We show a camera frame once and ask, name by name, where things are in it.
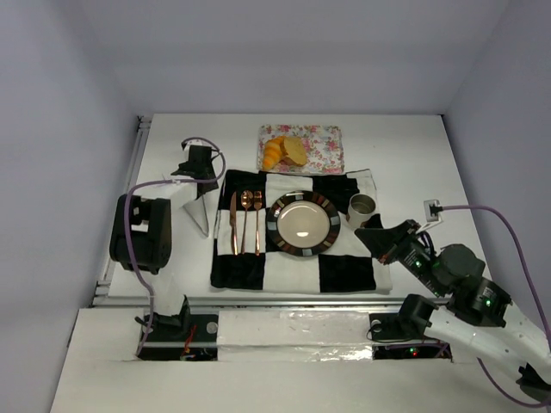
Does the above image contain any sliced bread piece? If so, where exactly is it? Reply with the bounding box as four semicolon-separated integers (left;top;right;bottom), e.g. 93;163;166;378
281;137;307;167

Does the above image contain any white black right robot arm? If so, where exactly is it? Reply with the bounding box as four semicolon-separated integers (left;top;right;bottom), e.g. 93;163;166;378
355;219;550;409

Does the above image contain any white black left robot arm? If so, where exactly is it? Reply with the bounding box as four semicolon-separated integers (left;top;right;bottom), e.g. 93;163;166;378
108;138;226;335

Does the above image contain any silver metal cup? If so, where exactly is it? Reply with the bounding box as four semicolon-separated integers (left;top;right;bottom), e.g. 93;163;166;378
346;194;377;229

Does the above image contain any copper knife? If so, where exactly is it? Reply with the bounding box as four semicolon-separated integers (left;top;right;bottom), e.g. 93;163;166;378
229;192;238;256

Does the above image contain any copper spoon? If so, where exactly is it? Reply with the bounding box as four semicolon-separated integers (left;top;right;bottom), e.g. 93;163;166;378
240;189;253;254

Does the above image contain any copper fork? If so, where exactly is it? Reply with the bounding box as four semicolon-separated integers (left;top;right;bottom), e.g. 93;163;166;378
253;190;263;256

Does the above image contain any orange croissant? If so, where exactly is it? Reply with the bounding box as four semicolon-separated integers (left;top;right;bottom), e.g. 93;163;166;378
262;136;285;171

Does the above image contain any dark rimmed beige plate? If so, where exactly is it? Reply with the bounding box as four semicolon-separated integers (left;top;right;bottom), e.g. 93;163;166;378
266;191;341;257

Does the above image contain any black white checkered cloth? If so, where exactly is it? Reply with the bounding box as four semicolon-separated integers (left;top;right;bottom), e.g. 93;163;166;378
210;170;393;294

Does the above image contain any floral rectangular tray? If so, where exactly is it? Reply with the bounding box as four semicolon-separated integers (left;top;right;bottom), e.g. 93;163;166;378
257;124;344;176

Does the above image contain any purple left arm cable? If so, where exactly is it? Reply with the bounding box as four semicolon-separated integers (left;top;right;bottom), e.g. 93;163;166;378
124;136;227;358

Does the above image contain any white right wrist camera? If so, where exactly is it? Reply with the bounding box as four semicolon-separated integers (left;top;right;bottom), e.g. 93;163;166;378
424;200;443;224

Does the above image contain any aluminium frame rail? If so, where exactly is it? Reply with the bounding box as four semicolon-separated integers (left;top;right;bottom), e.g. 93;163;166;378
89;115;152;308

